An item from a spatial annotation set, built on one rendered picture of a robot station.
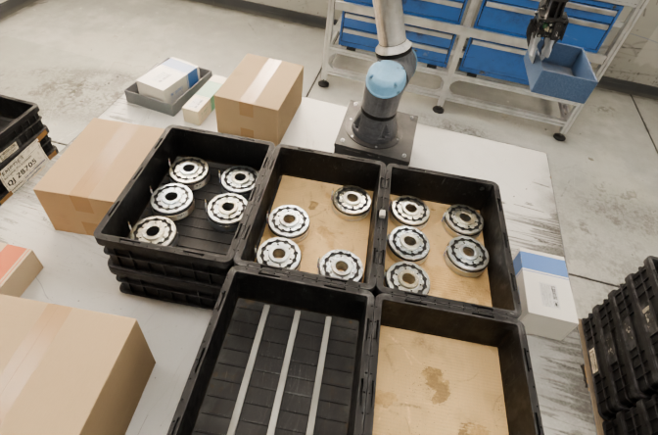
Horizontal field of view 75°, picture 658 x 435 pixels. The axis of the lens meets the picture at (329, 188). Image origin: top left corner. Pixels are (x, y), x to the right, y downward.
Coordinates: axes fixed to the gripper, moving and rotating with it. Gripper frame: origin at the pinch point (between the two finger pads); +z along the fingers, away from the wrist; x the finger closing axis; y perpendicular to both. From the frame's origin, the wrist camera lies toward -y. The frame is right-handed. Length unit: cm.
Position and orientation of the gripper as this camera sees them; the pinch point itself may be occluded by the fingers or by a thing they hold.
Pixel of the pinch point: (536, 58)
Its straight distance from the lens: 142.7
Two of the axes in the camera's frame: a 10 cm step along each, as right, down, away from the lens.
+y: -2.7, 6.7, -6.9
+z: 0.3, 7.3, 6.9
